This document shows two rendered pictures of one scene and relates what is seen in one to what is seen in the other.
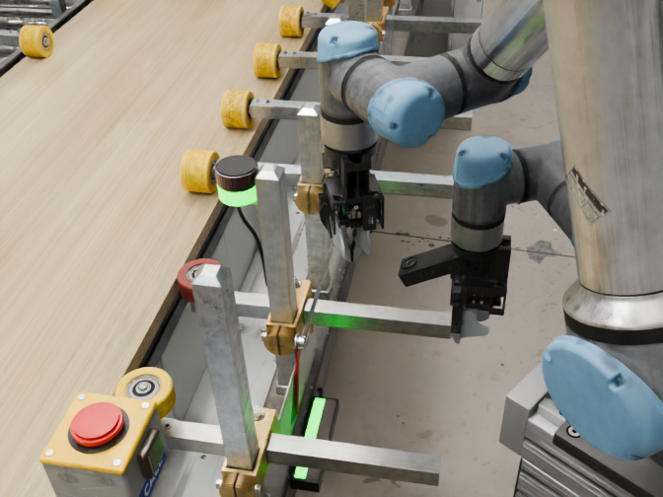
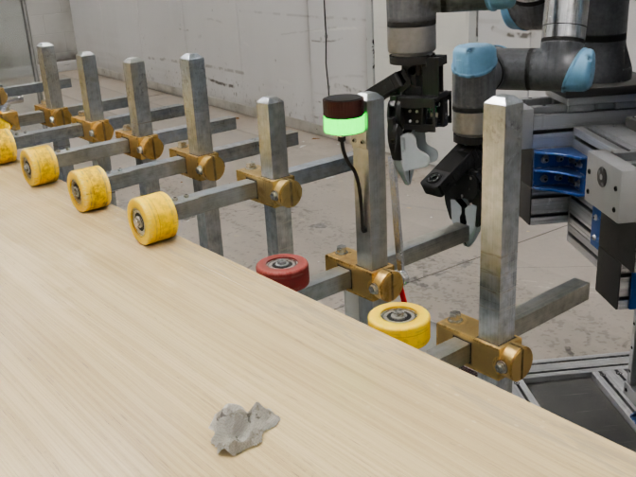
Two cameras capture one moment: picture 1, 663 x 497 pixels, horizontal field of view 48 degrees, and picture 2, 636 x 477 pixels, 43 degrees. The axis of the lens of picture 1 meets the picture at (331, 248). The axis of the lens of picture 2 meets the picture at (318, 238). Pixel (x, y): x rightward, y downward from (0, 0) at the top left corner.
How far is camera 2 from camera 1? 112 cm
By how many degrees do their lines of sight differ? 47
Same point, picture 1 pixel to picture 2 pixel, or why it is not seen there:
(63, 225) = (69, 308)
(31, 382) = (303, 367)
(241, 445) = (511, 305)
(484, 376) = not seen: hidden behind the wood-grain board
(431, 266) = (457, 167)
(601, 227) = not seen: outside the picture
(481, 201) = (491, 83)
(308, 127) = (276, 115)
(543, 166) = (501, 55)
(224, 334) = (518, 159)
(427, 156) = not seen: hidden behind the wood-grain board
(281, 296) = (380, 234)
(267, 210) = (375, 133)
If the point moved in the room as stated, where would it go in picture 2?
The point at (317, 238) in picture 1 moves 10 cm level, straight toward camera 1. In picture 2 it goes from (287, 240) to (331, 250)
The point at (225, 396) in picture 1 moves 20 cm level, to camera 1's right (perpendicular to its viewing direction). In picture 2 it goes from (509, 242) to (569, 201)
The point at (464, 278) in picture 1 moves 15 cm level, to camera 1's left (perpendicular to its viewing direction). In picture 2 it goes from (477, 169) to (433, 191)
